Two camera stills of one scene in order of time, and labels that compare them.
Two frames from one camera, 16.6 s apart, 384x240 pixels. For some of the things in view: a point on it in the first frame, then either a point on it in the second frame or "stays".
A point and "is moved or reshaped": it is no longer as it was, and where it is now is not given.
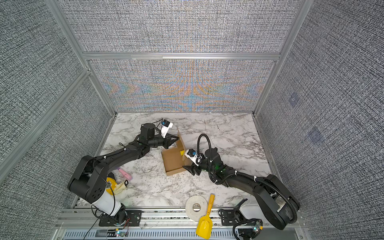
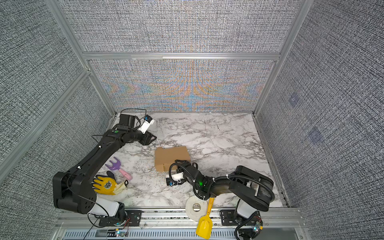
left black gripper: [168, 141] → [148, 139]
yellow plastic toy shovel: [204, 224] stays
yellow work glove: [112, 187] stays
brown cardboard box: [173, 161] is moved or reshaped
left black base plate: [134, 218] stays
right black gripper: [194, 169] → [183, 168]
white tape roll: [195, 216] stays
